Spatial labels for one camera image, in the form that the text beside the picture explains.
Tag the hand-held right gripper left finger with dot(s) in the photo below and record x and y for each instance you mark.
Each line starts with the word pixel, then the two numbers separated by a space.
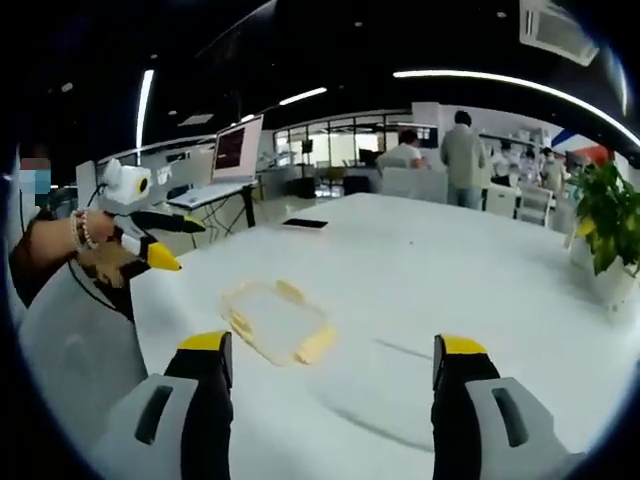
pixel 200 425

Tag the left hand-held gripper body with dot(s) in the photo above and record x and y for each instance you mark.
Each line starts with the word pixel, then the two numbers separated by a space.
pixel 125 187

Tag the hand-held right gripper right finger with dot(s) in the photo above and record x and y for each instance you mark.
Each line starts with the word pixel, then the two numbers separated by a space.
pixel 460 430

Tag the clear container with yellow clips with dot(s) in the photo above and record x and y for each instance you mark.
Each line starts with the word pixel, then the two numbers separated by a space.
pixel 280 325

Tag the person's left hand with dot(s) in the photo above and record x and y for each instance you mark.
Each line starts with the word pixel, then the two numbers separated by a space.
pixel 101 227

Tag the laptop stand table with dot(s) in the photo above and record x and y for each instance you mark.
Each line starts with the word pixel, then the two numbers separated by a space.
pixel 235 210

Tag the ceiling strip light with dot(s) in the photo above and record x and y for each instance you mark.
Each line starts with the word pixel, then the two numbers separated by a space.
pixel 302 96
pixel 500 80
pixel 145 107

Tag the person's blue face mask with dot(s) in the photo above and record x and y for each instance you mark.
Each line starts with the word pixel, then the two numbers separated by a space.
pixel 35 182

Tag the open laptop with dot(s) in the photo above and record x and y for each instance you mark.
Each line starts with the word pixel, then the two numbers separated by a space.
pixel 235 150

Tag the person's white clothing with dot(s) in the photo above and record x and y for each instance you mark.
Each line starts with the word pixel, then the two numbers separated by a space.
pixel 75 350

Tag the black phone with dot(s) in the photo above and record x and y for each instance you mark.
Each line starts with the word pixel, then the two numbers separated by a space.
pixel 305 224

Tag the white plant pot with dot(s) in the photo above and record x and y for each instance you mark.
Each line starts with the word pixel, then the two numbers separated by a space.
pixel 612 285

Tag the white chair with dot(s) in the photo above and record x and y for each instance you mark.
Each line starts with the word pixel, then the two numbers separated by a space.
pixel 500 202
pixel 535 206

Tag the green potted plant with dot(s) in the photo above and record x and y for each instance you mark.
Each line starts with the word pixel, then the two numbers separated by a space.
pixel 607 215

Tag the ceiling air vent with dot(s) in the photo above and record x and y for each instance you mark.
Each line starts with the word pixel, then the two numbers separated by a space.
pixel 555 30

